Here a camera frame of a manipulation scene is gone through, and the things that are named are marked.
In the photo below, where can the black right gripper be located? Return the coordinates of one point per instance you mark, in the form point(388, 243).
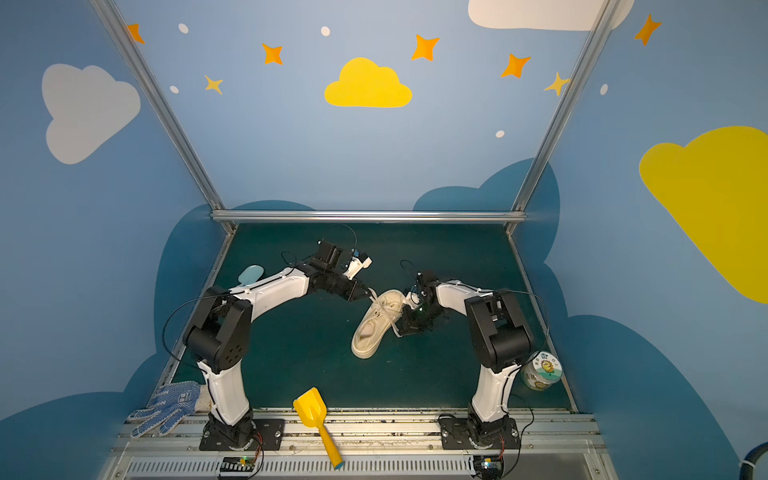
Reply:
point(411, 315)

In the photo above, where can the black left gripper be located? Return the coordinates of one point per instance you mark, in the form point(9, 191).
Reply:
point(354, 289)

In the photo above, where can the white canvas sneaker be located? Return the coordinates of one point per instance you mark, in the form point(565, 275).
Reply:
point(364, 348)

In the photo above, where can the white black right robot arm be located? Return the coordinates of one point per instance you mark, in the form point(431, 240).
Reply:
point(501, 338)

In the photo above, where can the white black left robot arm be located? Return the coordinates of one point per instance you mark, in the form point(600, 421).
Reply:
point(219, 333)

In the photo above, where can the light blue toy spatula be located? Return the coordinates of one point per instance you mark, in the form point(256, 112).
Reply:
point(250, 275)

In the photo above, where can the yellow toy shovel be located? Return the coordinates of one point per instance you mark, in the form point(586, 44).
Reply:
point(312, 412)

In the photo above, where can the round tin can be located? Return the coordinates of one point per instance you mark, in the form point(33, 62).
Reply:
point(542, 372)

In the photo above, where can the back horizontal aluminium bar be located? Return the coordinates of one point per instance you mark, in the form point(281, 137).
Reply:
point(420, 217)

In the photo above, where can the right green circuit board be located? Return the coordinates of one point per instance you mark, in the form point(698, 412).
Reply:
point(487, 468)

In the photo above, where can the green circuit board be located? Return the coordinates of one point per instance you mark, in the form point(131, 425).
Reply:
point(487, 468)
point(236, 467)

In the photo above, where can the left green circuit board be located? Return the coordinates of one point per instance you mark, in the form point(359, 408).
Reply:
point(236, 467)

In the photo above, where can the blue dotted work glove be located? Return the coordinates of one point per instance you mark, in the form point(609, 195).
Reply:
point(166, 409)

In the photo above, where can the right side aluminium floor rail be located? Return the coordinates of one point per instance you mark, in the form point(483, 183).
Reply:
point(539, 307)

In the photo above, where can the aluminium floor rail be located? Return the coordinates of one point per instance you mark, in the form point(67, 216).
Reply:
point(539, 307)
point(176, 352)

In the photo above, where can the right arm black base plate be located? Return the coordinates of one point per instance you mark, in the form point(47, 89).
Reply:
point(469, 433)

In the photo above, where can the aluminium front rail platform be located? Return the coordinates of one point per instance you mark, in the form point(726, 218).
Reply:
point(374, 444)

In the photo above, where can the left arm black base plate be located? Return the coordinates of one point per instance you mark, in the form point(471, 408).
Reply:
point(246, 435)

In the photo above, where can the left side aluminium floor rail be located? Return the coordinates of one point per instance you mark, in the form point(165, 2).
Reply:
point(176, 352)

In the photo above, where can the right aluminium frame post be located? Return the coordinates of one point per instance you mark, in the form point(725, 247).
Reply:
point(583, 68)

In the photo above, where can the aluminium frame post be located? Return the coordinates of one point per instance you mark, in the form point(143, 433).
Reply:
point(583, 68)
point(113, 22)

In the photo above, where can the left aluminium frame post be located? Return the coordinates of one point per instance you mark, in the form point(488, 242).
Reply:
point(113, 22)

